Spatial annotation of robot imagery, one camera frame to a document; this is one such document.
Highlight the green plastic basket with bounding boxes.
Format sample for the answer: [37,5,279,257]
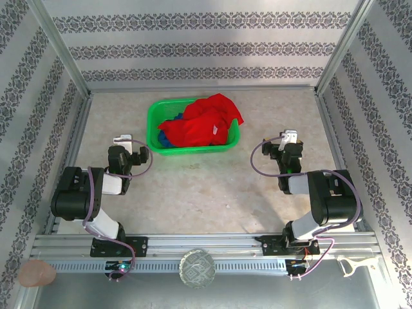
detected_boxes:
[146,98,242,158]

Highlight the red t-shirt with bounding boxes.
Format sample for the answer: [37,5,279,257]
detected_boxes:
[157,93,245,149]

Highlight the blue garment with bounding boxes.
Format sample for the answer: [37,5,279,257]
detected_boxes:
[156,112,184,149]

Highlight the small circuit board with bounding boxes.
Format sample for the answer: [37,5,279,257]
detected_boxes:
[105,260,133,271]
[287,259,312,270]

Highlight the white peeler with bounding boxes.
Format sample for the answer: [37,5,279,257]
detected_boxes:
[337,256,378,279]

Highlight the round patterned glass dish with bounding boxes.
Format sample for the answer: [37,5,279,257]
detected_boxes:
[179,248,216,290]

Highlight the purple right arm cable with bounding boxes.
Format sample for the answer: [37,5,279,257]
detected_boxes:
[250,135,364,281]

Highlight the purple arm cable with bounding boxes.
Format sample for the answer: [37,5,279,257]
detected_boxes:
[82,138,154,283]
[250,135,364,281]

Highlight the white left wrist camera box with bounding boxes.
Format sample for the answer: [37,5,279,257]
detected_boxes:
[113,134,133,155]

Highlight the aluminium side rail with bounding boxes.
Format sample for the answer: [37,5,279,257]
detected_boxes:
[314,89,376,232]
[43,93,94,236]

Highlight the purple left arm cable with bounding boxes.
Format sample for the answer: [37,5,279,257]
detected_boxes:
[82,138,154,283]

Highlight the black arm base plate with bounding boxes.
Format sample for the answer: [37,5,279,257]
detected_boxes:
[89,236,149,258]
[256,234,320,258]

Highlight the aluminium frame crossbar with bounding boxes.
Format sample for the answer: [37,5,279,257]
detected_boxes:
[86,84,319,95]

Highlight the aluminium mounting rail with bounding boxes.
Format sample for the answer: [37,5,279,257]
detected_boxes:
[30,232,382,258]

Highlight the aluminium frame post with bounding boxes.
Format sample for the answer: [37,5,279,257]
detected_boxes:
[317,0,379,96]
[27,0,93,97]

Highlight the slotted grey cable duct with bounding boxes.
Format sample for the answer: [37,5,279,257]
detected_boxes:
[48,259,289,274]

